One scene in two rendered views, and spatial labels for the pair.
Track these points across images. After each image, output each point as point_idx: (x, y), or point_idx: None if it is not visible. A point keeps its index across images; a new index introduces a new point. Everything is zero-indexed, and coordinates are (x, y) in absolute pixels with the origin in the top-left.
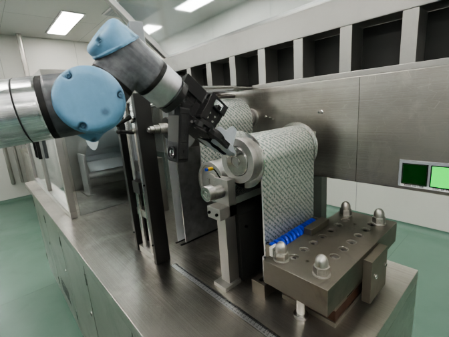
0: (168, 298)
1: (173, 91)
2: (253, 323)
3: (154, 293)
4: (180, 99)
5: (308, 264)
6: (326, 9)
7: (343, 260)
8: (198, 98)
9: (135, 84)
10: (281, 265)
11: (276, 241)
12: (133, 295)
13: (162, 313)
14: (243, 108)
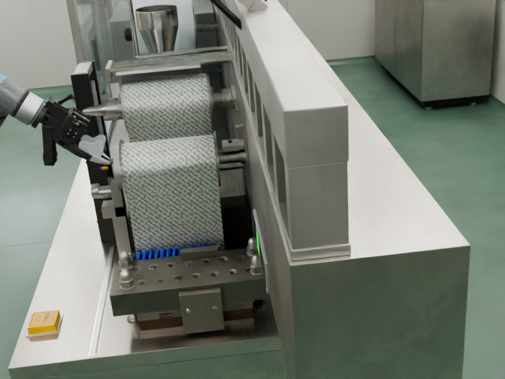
0: (76, 271)
1: (28, 119)
2: (100, 310)
3: (73, 263)
4: (36, 122)
5: (133, 277)
6: (235, 10)
7: (158, 284)
8: (60, 118)
9: (4, 113)
10: (118, 270)
11: (143, 252)
12: (60, 259)
13: (61, 279)
14: (197, 94)
